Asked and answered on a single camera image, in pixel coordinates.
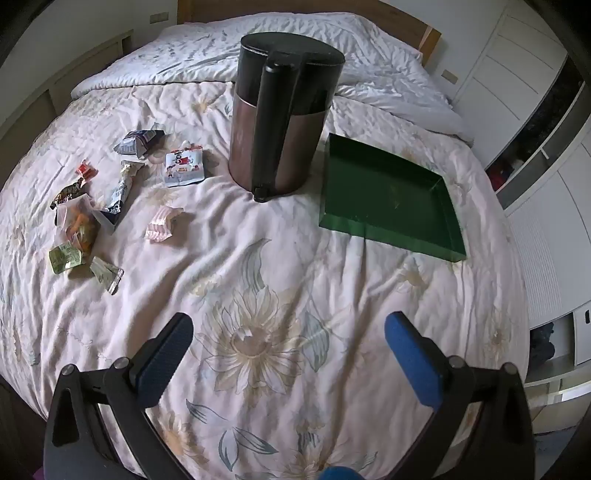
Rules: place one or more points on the green silver snack packet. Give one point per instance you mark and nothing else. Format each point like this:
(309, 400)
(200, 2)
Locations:
(107, 273)

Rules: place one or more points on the pink striped snack packet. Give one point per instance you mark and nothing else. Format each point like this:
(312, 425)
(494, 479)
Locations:
(162, 224)

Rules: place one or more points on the white wardrobe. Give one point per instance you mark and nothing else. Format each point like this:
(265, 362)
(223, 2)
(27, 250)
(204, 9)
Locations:
(545, 221)

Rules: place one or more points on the beige wall switch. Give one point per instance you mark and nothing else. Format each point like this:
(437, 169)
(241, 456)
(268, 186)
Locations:
(159, 17)
(450, 76)

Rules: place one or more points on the clear bag of orange snacks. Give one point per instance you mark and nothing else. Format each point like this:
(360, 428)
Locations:
(79, 227)

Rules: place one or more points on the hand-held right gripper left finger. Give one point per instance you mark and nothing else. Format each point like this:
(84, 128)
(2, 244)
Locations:
(166, 355)

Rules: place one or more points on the white duvet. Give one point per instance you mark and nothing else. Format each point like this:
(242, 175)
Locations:
(198, 50)

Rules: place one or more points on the brown gold snack packet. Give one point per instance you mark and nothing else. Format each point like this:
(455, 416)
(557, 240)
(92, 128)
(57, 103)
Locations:
(68, 194)

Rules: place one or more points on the long silver black wrapper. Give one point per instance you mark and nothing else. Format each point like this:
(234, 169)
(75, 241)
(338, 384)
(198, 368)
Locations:
(121, 189)

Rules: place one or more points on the brown pedal trash bin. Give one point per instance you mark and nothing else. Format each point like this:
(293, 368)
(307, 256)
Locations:
(277, 147)

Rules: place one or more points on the green tray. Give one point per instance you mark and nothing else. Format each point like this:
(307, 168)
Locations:
(383, 194)

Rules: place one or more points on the wooden headboard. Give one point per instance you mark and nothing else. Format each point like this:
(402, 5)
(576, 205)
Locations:
(427, 39)

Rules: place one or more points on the silver crumpled wrapper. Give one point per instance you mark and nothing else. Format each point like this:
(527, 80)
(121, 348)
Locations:
(138, 141)

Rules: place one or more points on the small red candy wrapper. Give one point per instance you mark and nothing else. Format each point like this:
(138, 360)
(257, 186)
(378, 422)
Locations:
(87, 171)

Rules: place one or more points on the floral pink blanket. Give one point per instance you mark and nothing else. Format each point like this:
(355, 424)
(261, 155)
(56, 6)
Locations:
(277, 286)

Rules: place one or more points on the white cartoon print snack packet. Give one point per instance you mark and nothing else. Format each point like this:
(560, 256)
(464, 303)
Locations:
(184, 167)

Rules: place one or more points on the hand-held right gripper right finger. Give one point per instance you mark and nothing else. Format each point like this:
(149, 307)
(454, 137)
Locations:
(411, 360)

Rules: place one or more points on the beige bedside unit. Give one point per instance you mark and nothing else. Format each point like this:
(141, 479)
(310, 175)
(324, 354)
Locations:
(69, 78)

